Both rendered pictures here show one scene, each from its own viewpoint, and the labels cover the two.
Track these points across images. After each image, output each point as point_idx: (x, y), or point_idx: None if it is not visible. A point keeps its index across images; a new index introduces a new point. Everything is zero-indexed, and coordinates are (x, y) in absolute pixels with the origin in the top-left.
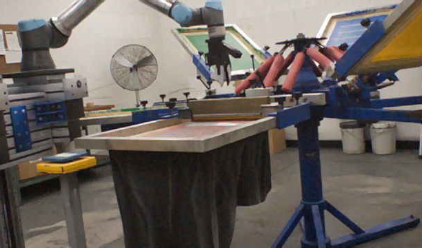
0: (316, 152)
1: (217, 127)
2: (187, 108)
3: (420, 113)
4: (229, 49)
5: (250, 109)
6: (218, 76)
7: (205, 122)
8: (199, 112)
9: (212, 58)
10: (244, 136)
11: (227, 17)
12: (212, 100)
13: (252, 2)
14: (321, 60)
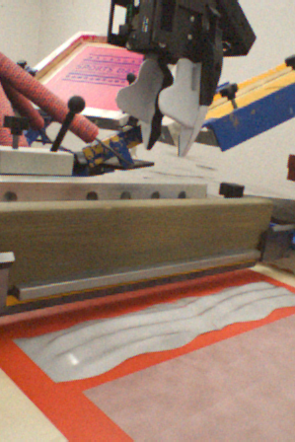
0: None
1: (282, 340)
2: (7, 257)
3: None
4: (240, 11)
5: (233, 242)
6: (204, 110)
7: (119, 320)
8: (46, 269)
9: (181, 17)
10: None
11: None
12: (119, 211)
13: None
14: (42, 91)
